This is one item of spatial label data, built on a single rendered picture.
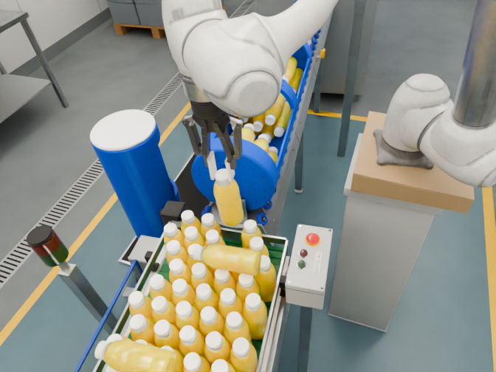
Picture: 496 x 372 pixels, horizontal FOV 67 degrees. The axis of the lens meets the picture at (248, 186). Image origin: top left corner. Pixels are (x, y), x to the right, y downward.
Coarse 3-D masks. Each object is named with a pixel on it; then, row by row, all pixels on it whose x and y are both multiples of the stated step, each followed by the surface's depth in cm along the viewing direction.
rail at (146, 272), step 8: (160, 240) 124; (160, 248) 124; (152, 256) 119; (152, 264) 119; (144, 272) 115; (144, 280) 116; (136, 288) 112; (128, 304) 108; (128, 312) 109; (120, 320) 105; (120, 328) 105; (96, 368) 96
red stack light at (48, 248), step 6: (54, 234) 94; (54, 240) 94; (60, 240) 97; (30, 246) 92; (42, 246) 92; (48, 246) 93; (54, 246) 94; (36, 252) 93; (42, 252) 93; (48, 252) 94
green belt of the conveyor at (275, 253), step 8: (224, 240) 132; (232, 240) 132; (272, 248) 127; (280, 248) 128; (272, 256) 125; (280, 256) 125; (160, 272) 124; (168, 272) 124; (168, 280) 122; (128, 336) 110; (256, 344) 105; (256, 352) 104
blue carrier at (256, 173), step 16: (304, 48) 169; (304, 64) 180; (304, 80) 162; (288, 96) 142; (288, 128) 137; (272, 144) 155; (224, 160) 117; (240, 160) 116; (256, 160) 114; (272, 160) 120; (192, 176) 127; (208, 176) 125; (240, 176) 120; (256, 176) 118; (272, 176) 118; (208, 192) 130; (240, 192) 126; (256, 192) 124; (272, 192) 122; (256, 208) 130
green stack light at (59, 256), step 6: (60, 246) 96; (54, 252) 95; (60, 252) 96; (66, 252) 99; (42, 258) 95; (48, 258) 95; (54, 258) 96; (60, 258) 97; (48, 264) 97; (54, 264) 97
